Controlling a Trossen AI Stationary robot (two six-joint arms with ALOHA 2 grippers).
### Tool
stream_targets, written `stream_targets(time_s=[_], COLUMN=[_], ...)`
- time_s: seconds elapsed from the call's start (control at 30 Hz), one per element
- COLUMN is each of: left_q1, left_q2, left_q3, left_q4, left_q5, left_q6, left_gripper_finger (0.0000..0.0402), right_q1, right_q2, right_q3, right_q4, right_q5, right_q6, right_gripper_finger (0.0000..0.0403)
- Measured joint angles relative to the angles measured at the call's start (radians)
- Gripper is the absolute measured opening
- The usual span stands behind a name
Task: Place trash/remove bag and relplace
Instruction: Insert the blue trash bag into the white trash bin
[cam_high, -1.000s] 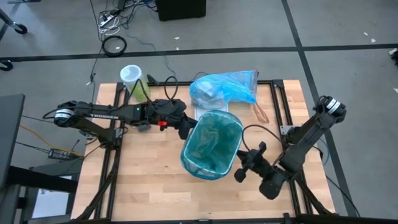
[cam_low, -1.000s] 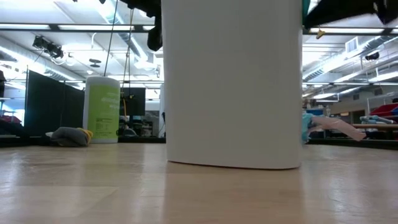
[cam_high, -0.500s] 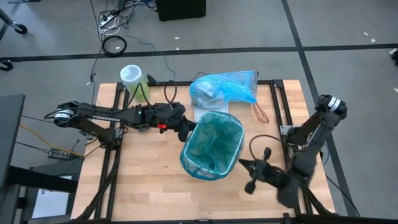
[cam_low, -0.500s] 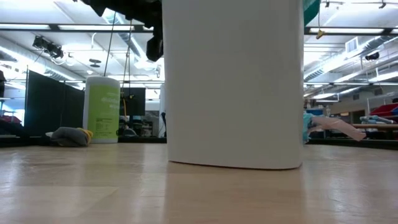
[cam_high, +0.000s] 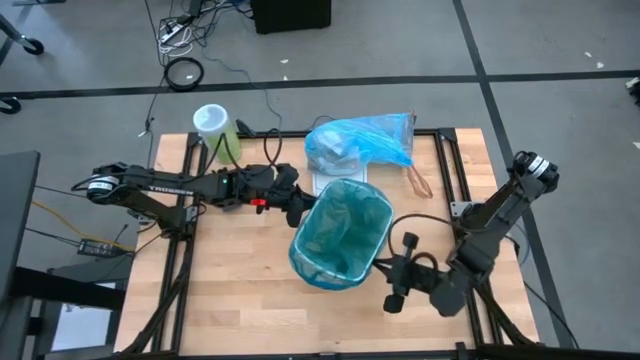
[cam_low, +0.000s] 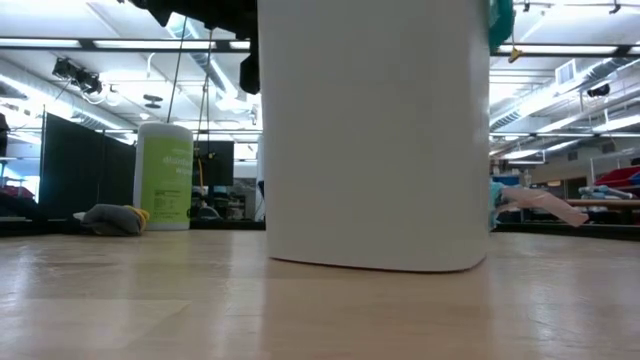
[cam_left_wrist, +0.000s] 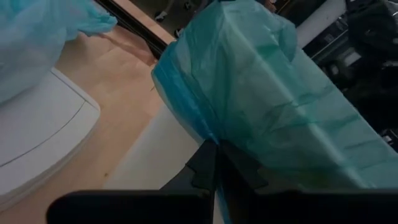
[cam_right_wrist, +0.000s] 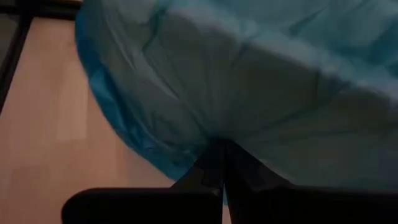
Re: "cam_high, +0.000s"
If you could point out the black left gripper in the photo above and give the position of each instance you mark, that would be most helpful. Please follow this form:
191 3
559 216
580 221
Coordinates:
277 187

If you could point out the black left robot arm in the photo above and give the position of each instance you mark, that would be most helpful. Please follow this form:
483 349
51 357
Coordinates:
165 187

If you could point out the green wipes canister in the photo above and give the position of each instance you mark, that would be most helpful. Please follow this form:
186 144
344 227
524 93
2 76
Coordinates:
220 137

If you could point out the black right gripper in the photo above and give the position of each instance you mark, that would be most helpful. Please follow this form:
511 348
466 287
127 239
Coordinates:
417 277

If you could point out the black power adapter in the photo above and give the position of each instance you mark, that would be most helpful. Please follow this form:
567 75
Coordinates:
100 248

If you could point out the white bin lid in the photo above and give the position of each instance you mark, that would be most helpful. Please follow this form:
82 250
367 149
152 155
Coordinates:
340 179

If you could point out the white board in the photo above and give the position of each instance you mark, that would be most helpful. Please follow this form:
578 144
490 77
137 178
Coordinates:
82 325

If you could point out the black aluminium table frame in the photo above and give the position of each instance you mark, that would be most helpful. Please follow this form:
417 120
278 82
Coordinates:
550 352

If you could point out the teal trash bag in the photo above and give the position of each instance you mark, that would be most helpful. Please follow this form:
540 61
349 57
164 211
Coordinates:
345 235

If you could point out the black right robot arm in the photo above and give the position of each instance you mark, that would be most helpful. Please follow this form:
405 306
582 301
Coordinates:
487 235

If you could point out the black stand leg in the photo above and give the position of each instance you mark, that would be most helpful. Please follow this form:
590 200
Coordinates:
32 46
10 105

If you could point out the white power strip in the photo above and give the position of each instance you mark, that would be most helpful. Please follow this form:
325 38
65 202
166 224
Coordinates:
171 34

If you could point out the black side desk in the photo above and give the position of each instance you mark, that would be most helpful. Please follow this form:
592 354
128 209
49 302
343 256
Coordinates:
17 210

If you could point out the light blue bin liner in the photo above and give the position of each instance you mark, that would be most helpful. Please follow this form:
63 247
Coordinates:
360 142

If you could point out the black floor box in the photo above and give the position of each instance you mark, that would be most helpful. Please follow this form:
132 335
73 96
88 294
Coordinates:
290 15

